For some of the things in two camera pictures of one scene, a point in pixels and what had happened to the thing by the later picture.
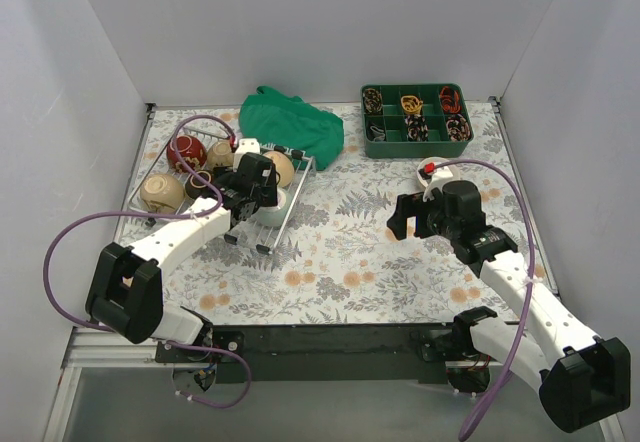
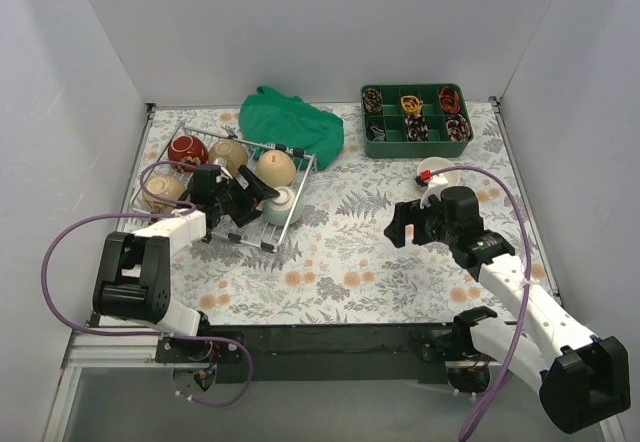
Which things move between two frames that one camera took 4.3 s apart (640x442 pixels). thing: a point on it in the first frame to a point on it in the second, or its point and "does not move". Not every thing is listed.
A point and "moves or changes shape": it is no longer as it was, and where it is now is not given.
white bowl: [440, 172] does not move
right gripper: [420, 216] does not move
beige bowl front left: [162, 193] does not move
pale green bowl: [273, 216] moves or changes shape
